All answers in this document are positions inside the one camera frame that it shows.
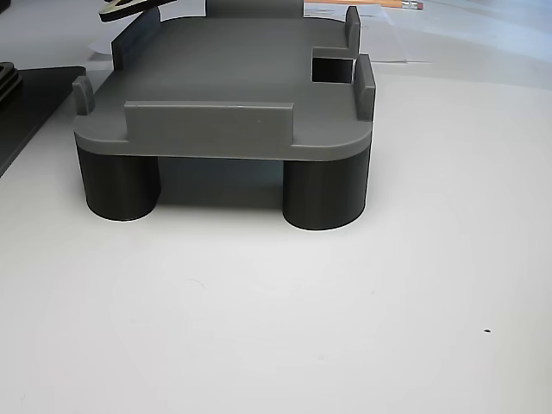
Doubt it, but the grey 3D-printed holder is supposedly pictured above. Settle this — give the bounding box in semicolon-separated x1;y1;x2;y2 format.
72;0;378;232

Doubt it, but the yellow pencil with pink eraser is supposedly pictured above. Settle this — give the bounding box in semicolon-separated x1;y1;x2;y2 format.
379;0;423;11

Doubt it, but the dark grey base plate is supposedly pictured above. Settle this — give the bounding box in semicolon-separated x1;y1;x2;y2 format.
0;66;88;179

